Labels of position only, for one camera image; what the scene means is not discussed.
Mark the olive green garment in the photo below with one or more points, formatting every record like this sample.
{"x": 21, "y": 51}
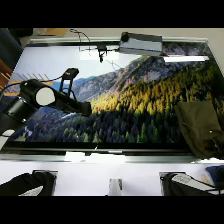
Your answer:
{"x": 198, "y": 126}

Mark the grey flat box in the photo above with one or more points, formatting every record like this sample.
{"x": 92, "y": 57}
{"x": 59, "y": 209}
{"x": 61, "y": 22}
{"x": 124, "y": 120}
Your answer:
{"x": 141, "y": 45}

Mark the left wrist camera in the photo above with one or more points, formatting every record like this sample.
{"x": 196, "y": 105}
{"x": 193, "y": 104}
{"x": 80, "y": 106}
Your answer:
{"x": 70, "y": 72}

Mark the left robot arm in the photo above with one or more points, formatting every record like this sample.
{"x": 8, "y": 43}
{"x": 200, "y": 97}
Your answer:
{"x": 29, "y": 92}

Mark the small black clamp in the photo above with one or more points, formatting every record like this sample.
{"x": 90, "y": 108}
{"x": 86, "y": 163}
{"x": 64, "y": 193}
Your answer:
{"x": 101, "y": 53}

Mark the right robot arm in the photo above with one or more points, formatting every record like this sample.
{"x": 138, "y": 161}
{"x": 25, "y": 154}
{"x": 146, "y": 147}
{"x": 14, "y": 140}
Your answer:
{"x": 174, "y": 186}

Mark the blue garment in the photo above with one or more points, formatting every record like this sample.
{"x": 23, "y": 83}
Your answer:
{"x": 216, "y": 175}

